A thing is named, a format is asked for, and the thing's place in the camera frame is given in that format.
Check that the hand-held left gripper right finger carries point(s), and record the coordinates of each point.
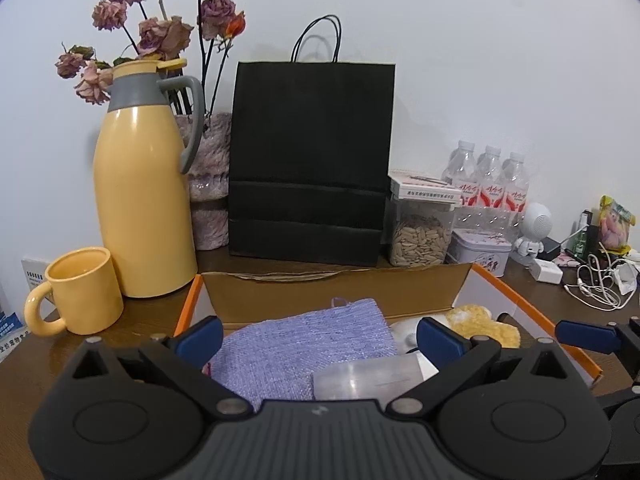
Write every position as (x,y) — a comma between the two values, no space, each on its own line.
(440,340)

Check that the red cardboard box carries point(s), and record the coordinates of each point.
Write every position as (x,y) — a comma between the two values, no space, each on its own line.
(340,290)

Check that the clear plastic container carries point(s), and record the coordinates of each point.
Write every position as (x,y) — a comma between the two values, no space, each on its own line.
(370,375)

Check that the clear water bottle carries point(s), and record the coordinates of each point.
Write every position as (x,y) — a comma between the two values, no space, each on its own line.
(515,195)
(489,185)
(460,170)

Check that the yellow mug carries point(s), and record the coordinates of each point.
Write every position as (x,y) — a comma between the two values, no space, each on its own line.
(85,290)

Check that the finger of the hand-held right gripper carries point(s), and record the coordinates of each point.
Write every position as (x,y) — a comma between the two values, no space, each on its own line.
(620,396)
(585,336)

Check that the pink fuzzy vase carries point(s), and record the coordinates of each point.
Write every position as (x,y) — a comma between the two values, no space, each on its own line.
(210,210)

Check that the white printed tin box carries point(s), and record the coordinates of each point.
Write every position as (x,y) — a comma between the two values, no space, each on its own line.
(480,252)

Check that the black paper bag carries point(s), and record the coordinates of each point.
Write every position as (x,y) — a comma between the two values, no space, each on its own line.
(310,160)

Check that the dried pink rose bouquet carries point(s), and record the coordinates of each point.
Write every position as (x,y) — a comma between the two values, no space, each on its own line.
(160,35)

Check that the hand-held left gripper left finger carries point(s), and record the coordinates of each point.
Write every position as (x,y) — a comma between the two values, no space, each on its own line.
(202,337)

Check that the white robot toy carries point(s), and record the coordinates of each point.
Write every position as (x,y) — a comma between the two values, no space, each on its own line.
(535,225)

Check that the clear seed container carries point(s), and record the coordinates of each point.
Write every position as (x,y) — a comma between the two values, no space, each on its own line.
(420,235)

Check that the yellow thermos jug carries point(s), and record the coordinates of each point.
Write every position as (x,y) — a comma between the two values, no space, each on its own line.
(145,185)

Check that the blue labelled carton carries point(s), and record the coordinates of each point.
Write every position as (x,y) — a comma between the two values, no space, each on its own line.
(10,332)

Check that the yellow and white plush sheep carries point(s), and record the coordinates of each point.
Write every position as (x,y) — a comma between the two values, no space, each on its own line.
(475,322)

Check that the dark green bottle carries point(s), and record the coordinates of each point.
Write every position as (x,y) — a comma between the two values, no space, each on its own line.
(582,240)

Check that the white charger block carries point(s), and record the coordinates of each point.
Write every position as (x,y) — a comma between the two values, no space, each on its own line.
(546,271)

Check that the yellow-green snack packet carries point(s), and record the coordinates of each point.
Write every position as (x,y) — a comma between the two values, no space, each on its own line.
(616,225)

